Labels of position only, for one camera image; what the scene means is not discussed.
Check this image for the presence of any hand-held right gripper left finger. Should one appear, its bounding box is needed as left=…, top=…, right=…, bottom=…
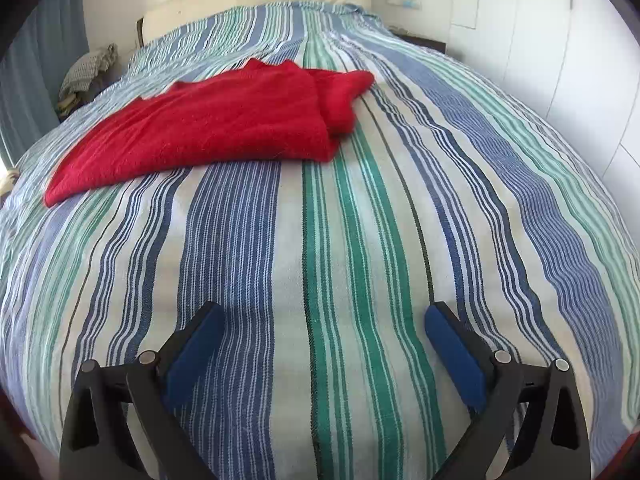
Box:
left=59, top=301, right=227, bottom=480

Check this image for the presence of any blue green striped bedspread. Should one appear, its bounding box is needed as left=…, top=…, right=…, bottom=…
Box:
left=0, top=2, right=636, bottom=480

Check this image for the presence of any checkered folded cloth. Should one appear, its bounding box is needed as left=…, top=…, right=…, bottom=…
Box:
left=59, top=43, right=118, bottom=103

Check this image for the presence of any white wardrobe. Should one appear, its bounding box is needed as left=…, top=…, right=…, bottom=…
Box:
left=447, top=0, right=640, bottom=221

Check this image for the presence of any red sweater with white rabbit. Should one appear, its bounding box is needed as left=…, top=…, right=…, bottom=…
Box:
left=43, top=58, right=376, bottom=208

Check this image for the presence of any blue-grey curtain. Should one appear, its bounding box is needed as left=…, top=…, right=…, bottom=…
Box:
left=0, top=0, right=91, bottom=171

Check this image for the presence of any dark wooden nightstand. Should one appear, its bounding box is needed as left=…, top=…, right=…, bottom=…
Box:
left=390, top=27, right=447, bottom=53

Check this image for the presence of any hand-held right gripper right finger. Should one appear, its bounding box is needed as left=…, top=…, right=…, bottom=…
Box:
left=423, top=301, right=593, bottom=480

